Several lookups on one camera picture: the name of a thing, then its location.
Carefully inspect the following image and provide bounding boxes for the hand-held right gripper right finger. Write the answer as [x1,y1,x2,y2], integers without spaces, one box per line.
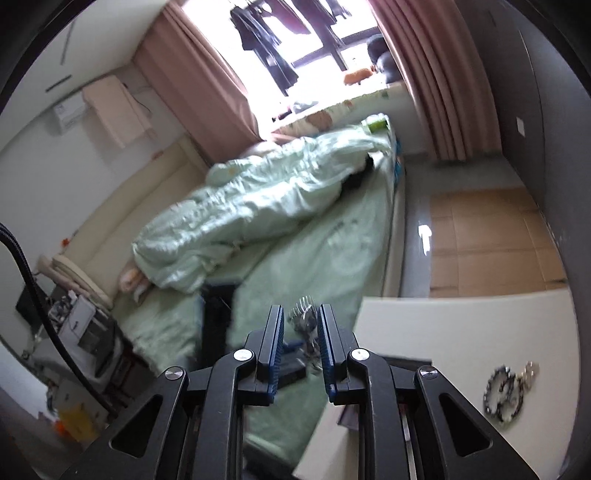
[316,302,541,480]

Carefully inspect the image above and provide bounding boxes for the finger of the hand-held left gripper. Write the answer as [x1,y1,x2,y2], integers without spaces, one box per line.
[277,340,321,386]
[199,281,243,358]

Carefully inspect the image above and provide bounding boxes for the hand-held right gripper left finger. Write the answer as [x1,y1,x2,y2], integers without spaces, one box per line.
[60,305,284,480]

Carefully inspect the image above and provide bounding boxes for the black and white bead bracelet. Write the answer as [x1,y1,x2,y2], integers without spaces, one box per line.
[482,364,525,423]

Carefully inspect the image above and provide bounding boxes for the grey bead bracelet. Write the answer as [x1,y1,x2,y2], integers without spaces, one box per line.
[517,361,541,385]

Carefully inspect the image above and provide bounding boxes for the pink printed pillow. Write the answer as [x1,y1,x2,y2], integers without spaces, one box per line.
[117,263,153,301]

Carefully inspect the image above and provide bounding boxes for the bed with green sheet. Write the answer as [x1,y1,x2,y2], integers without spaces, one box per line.
[111,115,407,462]

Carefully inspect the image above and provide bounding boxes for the light green duvet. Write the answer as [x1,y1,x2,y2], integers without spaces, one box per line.
[131,124,391,294]

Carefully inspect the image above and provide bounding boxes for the cluttered bedside stand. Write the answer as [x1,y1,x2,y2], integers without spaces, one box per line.
[46,291,122,384]

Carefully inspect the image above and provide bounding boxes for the white side table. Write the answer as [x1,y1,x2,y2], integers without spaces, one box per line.
[293,288,583,480]

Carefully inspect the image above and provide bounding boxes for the stack of cream pillows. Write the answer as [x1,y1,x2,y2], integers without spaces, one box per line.
[37,254,114,310]

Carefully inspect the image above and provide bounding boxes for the cream headboard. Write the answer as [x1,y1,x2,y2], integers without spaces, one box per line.
[51,134,208,296]

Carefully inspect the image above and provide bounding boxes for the yellow bag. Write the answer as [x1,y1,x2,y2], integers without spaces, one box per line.
[55,401,99,439]

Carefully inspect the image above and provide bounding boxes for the hanging beige towel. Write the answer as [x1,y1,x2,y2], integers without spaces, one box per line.
[82,76,153,149]

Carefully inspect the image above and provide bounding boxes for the printed window seat cushion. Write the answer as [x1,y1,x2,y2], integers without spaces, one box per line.
[272,90,393,139]

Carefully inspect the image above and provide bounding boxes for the pink curtain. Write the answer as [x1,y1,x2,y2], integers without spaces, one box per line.
[369,0,504,162]
[139,0,262,164]

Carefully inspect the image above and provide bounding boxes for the hanging purple shirt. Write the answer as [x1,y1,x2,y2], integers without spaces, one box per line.
[229,7,300,97]

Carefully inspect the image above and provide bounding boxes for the window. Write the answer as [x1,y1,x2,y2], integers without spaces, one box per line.
[182,0,393,127]

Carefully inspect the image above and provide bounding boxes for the dark bag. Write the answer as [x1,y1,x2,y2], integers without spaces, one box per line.
[367,36,404,86]

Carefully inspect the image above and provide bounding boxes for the hanging dark long garment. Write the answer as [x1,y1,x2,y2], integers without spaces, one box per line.
[265,0,319,35]

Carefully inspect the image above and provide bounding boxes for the hanging dark red garment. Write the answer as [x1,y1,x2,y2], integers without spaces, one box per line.
[321,0,352,20]

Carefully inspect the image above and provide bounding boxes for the black braided cable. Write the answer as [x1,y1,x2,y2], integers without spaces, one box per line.
[0,223,118,418]

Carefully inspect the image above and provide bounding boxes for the white wall air conditioner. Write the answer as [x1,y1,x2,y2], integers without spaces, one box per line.
[52,102,88,130]

